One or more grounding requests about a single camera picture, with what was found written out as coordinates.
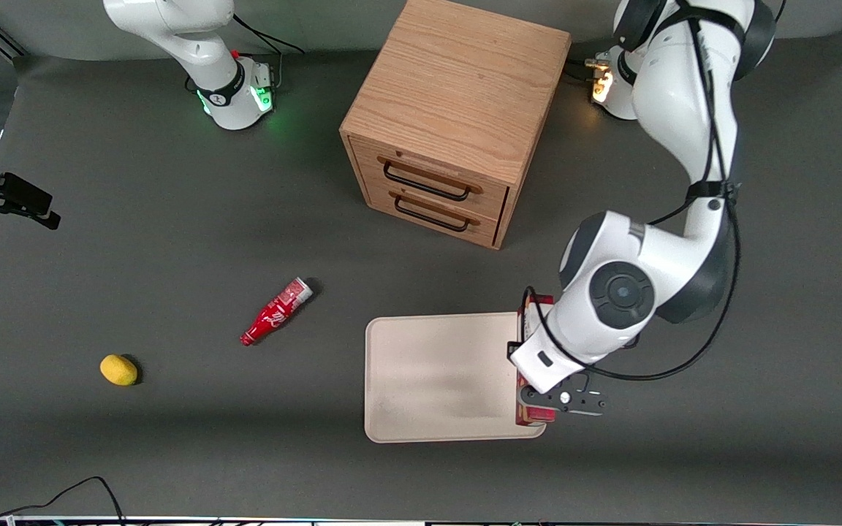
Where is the beige plastic tray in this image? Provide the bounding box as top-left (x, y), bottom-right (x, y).
top-left (364, 312), bottom-right (547, 444)

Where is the red cola bottle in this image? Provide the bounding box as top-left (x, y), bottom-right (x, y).
top-left (240, 277), bottom-right (314, 347)

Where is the wooden drawer front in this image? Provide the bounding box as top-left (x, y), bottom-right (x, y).
top-left (350, 135), bottom-right (511, 221)
top-left (365, 181), bottom-right (502, 249)

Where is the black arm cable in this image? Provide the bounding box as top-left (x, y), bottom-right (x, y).
top-left (520, 0), bottom-right (743, 383)

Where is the black right base cable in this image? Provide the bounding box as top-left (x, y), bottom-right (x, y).
top-left (231, 13), bottom-right (306, 92)

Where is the black clamp mount device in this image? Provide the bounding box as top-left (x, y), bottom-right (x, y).
top-left (0, 148), bottom-right (62, 233)

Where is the red cookie box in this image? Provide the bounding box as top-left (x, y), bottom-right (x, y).
top-left (515, 294), bottom-right (558, 426)

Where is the black base cable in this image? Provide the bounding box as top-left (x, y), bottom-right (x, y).
top-left (231, 13), bottom-right (306, 92)
top-left (566, 55), bottom-right (612, 83)

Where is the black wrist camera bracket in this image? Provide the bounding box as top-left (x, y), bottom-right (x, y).
top-left (520, 371), bottom-right (609, 417)

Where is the wooden drawer cabinet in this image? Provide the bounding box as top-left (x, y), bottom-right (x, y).
top-left (339, 0), bottom-right (574, 251)

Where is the yellow lemon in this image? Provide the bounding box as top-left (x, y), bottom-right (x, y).
top-left (99, 354), bottom-right (139, 386)

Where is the black floor cable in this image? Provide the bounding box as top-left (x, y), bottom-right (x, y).
top-left (0, 476), bottom-right (126, 525)

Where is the black left base cable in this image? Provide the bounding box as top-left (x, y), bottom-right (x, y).
top-left (566, 55), bottom-right (612, 83)

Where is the black drawer handle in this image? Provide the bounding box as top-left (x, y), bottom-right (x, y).
top-left (382, 161), bottom-right (473, 202)
top-left (393, 194), bottom-right (473, 234)

